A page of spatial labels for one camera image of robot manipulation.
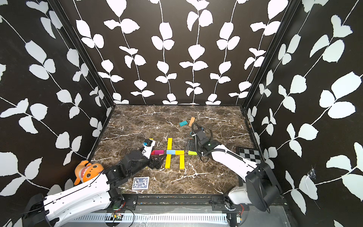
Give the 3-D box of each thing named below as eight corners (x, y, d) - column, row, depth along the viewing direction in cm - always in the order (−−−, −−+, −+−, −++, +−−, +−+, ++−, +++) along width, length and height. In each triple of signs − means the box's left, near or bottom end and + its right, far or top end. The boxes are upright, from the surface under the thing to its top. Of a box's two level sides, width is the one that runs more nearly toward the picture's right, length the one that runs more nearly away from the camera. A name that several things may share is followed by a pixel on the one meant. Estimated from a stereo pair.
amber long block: (179, 169, 88) (179, 168, 86) (179, 156, 94) (179, 154, 92) (184, 169, 88) (184, 168, 86) (184, 156, 94) (184, 154, 92)
